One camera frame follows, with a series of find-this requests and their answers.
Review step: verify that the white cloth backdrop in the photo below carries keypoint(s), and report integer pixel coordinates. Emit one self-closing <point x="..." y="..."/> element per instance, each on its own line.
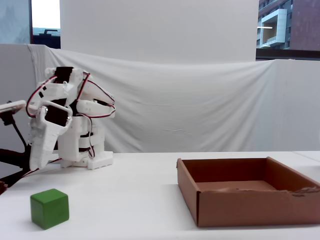
<point x="187" y="100"/>

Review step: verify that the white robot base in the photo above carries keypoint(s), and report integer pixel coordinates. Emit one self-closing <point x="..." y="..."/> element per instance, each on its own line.
<point x="72" y="145"/>

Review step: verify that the red brick building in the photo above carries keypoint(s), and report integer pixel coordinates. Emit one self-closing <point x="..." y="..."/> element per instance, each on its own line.
<point x="307" y="25"/>

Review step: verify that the black window mullion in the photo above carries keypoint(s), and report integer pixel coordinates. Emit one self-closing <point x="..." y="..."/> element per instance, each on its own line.
<point x="30" y="20"/>

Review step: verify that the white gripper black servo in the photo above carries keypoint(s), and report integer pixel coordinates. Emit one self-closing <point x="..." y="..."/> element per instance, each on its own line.
<point x="44" y="136"/>

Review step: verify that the brown cardboard box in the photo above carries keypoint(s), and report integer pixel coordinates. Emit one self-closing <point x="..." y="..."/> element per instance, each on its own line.
<point x="250" y="210"/>

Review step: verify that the green cube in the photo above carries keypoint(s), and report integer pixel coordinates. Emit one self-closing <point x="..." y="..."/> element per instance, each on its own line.
<point x="50" y="210"/>

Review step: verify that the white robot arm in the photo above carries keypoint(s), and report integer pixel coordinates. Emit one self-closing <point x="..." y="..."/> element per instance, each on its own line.
<point x="92" y="92"/>

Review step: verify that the white side partition panel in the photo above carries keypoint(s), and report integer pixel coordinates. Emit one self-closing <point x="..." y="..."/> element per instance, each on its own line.
<point x="12" y="75"/>

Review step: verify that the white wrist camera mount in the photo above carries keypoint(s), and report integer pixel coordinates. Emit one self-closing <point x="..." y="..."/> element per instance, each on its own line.
<point x="12" y="106"/>

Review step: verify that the grey concrete building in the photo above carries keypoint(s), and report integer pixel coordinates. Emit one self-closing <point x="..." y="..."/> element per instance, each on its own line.
<point x="272" y="25"/>

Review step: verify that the white backdrop panel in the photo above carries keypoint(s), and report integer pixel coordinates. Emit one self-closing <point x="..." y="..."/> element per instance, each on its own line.
<point x="160" y="25"/>

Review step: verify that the dark window sill rail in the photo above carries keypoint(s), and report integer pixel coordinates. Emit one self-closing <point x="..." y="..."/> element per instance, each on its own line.
<point x="287" y="53"/>

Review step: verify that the dark rooftop structure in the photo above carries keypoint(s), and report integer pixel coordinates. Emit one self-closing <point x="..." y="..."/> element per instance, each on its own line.
<point x="47" y="40"/>

